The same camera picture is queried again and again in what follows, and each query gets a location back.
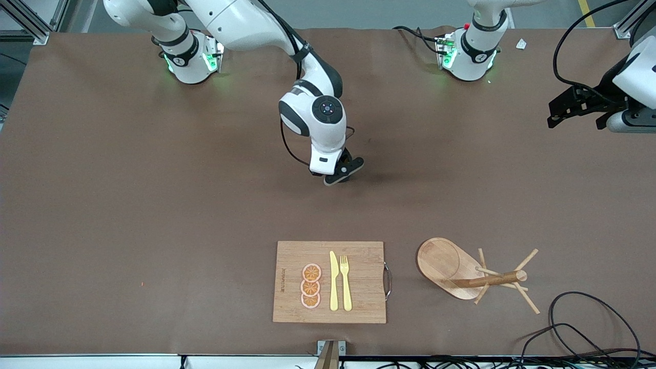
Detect black loose cable loop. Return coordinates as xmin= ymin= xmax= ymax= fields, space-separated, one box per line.
xmin=547 ymin=291 xmax=642 ymax=362
xmin=512 ymin=322 xmax=656 ymax=367

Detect yellow plastic fork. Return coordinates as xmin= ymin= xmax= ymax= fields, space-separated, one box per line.
xmin=340 ymin=255 xmax=353 ymax=312

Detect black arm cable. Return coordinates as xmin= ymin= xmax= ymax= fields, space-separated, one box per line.
xmin=256 ymin=0 xmax=355 ymax=167
xmin=552 ymin=0 xmax=656 ymax=103

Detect black left base cable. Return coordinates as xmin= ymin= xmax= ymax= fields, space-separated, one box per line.
xmin=392 ymin=25 xmax=442 ymax=54

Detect aluminium frame post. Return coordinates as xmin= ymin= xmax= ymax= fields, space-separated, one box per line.
xmin=613 ymin=0 xmax=656 ymax=39
xmin=0 ymin=0 xmax=70 ymax=46

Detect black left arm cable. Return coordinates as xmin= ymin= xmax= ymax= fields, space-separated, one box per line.
xmin=552 ymin=0 xmax=656 ymax=103

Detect metal bracket with brown bar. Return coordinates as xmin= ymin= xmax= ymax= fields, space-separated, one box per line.
xmin=317 ymin=340 xmax=346 ymax=369

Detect wooden cup rack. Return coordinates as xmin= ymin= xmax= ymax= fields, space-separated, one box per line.
xmin=417 ymin=237 xmax=540 ymax=315

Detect brown table mat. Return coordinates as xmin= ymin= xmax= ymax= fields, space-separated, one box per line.
xmin=0 ymin=26 xmax=656 ymax=357

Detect yellow plastic knife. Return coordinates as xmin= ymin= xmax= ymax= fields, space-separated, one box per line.
xmin=329 ymin=251 xmax=339 ymax=312

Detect wooden cutting board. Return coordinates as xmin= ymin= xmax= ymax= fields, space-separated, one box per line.
xmin=272 ymin=241 xmax=393 ymax=324

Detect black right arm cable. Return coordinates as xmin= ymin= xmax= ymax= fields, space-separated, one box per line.
xmin=256 ymin=0 xmax=355 ymax=167

